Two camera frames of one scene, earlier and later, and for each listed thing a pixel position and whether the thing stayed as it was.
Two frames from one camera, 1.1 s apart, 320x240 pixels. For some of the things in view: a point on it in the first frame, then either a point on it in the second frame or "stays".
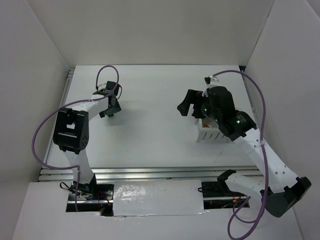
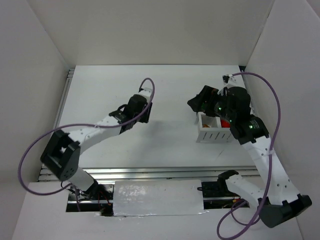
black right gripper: x=197 y=105 to x=203 y=97
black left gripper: x=113 y=106 to x=146 y=113
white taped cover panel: x=161 y=197 stays
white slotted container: x=209 y=132 stays
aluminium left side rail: x=48 y=172 stays
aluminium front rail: x=148 y=173 stays
